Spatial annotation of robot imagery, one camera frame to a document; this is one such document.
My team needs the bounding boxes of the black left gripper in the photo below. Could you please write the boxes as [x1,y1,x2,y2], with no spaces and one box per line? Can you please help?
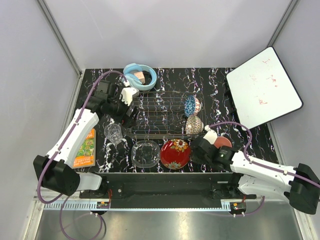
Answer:
[107,92,140,128]

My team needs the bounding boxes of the brown patterned bowl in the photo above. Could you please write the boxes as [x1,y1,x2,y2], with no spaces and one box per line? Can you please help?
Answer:
[185,115,204,135]

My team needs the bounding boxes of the red floral plate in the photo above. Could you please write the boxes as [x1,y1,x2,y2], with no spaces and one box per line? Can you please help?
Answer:
[160,138,191,170]

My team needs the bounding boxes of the blue and red patterned bowl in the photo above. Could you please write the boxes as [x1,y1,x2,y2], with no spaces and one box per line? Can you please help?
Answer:
[184,95,202,117]

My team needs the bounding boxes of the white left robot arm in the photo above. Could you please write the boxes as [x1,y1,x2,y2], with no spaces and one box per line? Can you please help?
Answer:
[33,81,139,198]

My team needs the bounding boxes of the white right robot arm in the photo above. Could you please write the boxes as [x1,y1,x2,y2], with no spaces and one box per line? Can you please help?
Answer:
[190,137,320,215]

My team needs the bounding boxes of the pink plastic cup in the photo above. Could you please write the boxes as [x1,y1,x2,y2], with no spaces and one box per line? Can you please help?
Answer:
[213,136,232,149]

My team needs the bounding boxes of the clear drinking glass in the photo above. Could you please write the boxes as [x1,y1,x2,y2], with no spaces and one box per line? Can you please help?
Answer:
[104,123,123,145]

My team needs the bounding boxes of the light blue headphones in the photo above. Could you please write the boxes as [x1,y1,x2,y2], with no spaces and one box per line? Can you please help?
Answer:
[121,63,157,91]

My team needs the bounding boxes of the pink wooden cube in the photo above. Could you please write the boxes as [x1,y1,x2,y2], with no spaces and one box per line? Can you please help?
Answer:
[133,71,146,85]

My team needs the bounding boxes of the clear glass plate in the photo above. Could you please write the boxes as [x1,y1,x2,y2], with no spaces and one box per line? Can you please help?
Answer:
[131,140,161,169]

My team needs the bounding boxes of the orange children's book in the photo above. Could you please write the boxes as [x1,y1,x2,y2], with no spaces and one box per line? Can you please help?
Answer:
[72,128,97,169]

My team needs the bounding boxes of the white whiteboard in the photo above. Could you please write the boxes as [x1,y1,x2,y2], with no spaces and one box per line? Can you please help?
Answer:
[226,46,304,129]

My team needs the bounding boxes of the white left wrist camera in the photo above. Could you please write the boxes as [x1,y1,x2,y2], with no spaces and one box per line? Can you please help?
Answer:
[120,87,139,106]

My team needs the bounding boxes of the metal wire dish rack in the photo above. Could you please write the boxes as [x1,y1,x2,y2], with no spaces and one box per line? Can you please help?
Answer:
[125,91,206,140]

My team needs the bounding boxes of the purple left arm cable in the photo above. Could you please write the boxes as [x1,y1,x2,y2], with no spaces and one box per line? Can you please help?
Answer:
[36,70,131,238]

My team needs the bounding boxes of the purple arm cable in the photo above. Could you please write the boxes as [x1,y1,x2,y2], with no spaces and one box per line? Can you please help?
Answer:
[36,70,131,238]
[206,121,320,218]

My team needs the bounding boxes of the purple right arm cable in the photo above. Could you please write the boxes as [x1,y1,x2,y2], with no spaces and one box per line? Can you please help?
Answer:
[206,121,320,218]

